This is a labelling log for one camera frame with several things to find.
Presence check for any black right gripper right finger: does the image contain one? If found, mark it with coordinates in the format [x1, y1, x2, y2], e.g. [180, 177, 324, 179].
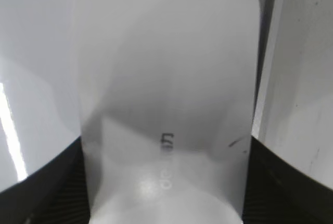
[241, 138, 332, 223]

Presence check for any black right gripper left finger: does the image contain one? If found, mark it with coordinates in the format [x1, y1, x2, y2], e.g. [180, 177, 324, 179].
[1, 138, 90, 223]

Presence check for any white board eraser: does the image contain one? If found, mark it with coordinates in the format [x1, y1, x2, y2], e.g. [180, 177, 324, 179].
[73, 0, 260, 223]

